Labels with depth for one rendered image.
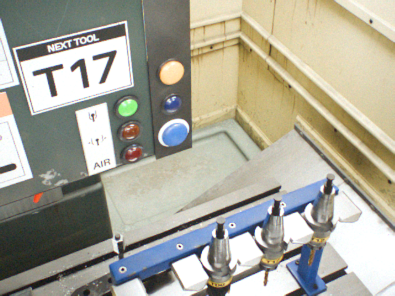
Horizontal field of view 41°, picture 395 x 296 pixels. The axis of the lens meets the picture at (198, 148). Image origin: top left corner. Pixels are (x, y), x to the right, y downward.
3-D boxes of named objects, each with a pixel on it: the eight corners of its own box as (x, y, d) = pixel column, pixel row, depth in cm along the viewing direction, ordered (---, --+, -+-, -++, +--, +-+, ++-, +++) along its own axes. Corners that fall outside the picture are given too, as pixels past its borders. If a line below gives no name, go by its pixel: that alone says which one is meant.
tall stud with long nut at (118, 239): (130, 270, 129) (124, 237, 120) (120, 274, 128) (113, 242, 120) (126, 261, 131) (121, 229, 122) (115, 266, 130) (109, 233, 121)
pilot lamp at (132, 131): (142, 138, 55) (141, 122, 54) (122, 144, 54) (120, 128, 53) (140, 134, 55) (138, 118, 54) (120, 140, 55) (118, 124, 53)
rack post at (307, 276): (327, 288, 125) (351, 207, 105) (308, 298, 124) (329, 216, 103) (303, 257, 132) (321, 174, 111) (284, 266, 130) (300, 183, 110)
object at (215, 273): (227, 246, 97) (228, 238, 96) (242, 272, 93) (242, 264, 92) (195, 258, 96) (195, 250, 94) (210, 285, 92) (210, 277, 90)
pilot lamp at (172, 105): (183, 111, 55) (182, 94, 54) (164, 116, 55) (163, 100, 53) (181, 107, 56) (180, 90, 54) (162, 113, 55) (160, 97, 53)
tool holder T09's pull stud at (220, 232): (222, 227, 89) (223, 214, 87) (226, 235, 88) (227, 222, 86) (213, 231, 89) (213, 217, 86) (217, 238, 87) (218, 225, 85)
